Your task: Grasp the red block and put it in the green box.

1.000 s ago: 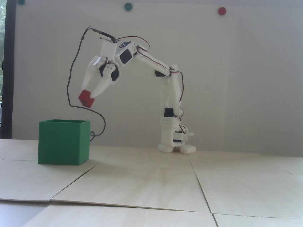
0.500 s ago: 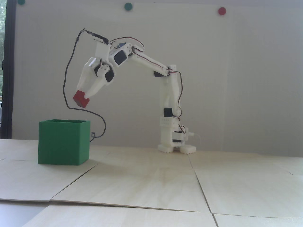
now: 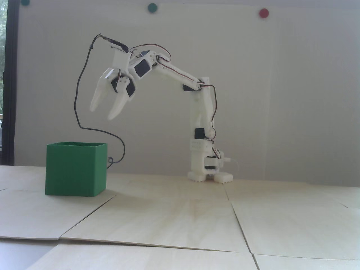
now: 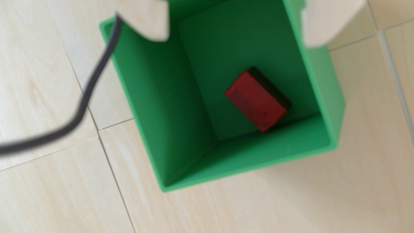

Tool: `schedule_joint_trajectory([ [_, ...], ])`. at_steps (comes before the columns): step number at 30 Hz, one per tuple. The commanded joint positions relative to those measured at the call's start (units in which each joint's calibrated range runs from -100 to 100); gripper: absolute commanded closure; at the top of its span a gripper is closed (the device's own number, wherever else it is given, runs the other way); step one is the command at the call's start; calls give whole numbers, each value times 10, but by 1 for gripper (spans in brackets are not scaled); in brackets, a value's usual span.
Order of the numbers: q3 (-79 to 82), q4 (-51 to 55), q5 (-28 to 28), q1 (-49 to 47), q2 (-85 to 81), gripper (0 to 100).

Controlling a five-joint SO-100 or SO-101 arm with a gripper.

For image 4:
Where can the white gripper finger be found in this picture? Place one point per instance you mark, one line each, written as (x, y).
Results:
(145, 17)
(330, 22)

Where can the red block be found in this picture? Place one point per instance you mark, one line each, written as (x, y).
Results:
(257, 100)

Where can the green open box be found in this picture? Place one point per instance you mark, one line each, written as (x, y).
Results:
(181, 106)

